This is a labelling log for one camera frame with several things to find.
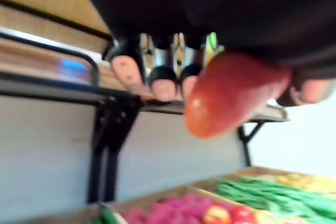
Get black metal shelf upright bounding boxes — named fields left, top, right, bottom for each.
left=87, top=95, right=141, bottom=204

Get wooden shelf board with wire rail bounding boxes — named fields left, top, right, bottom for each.
left=0, top=28, right=289, bottom=124

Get wooden crate with yellow vegetables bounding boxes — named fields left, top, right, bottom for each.
left=236, top=165, right=336, bottom=200

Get pile of green beans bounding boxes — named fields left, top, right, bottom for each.
left=214, top=177, right=336, bottom=221

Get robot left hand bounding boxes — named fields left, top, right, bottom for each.
left=73, top=0, right=336, bottom=107

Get pile of yellow vegetables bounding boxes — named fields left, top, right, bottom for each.
left=274, top=173, right=336, bottom=194

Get red elongated vegetable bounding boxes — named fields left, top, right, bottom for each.
left=183, top=49, right=293, bottom=140

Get black metal shelf bracket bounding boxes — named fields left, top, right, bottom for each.
left=237, top=121, right=266, bottom=167

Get red tomato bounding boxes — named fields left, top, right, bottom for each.
left=230, top=205, right=257, bottom=224

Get yellow red round fruit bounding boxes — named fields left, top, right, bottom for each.
left=203, top=205, right=232, bottom=224

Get dark green cucumber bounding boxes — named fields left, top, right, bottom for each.
left=100, top=205, right=120, bottom=224

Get wooden crate with green beans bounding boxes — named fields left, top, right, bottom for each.
left=188, top=173, right=336, bottom=224

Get wooden crate with pink vegetables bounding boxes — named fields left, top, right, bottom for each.
left=103, top=184, right=238, bottom=224

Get pile of pink vegetables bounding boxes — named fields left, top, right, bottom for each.
left=124, top=194, right=233, bottom=224

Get blue round object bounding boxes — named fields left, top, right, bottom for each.
left=59, top=60, right=90, bottom=80

